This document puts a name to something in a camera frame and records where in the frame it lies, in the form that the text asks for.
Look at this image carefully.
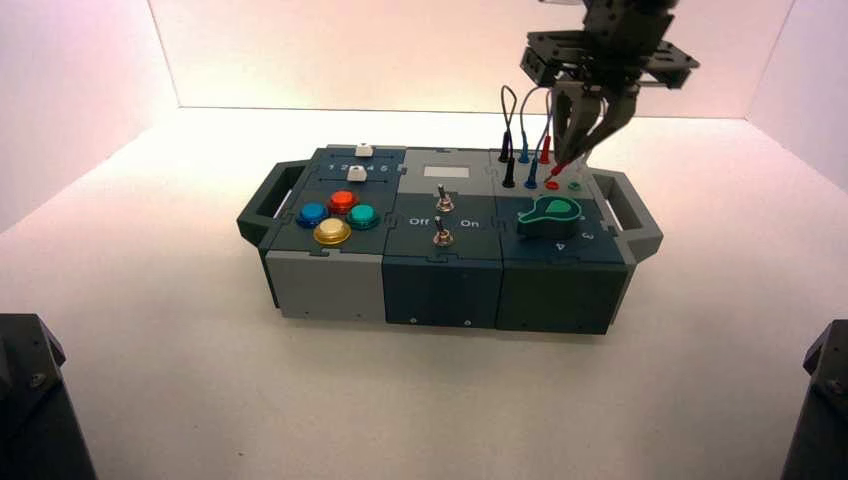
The black jumper wire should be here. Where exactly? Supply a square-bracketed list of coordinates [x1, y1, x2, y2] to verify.
[497, 85, 519, 190]

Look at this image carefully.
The dark green grey control box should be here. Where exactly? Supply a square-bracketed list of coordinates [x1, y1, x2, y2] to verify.
[236, 144, 664, 336]

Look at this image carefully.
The teal push button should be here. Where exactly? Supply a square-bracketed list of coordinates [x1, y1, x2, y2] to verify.
[345, 203, 382, 232]

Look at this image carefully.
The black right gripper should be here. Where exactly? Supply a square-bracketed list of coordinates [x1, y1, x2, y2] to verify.
[519, 0, 702, 167]

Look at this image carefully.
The green rotary knob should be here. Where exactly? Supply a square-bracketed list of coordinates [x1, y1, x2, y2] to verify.
[516, 194, 584, 241]

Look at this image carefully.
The blue jumper wire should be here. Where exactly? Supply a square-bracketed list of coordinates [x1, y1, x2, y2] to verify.
[517, 86, 555, 191]

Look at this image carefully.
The yellow push button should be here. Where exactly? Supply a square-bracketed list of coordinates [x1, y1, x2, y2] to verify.
[312, 217, 353, 248]

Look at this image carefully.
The blue push button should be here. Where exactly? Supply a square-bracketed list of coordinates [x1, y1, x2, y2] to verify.
[296, 201, 331, 231]

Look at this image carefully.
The red jumper wire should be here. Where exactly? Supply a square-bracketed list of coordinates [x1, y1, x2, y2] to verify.
[541, 92, 572, 183]

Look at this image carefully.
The red push button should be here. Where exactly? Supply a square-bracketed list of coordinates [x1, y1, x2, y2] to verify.
[327, 189, 360, 215]

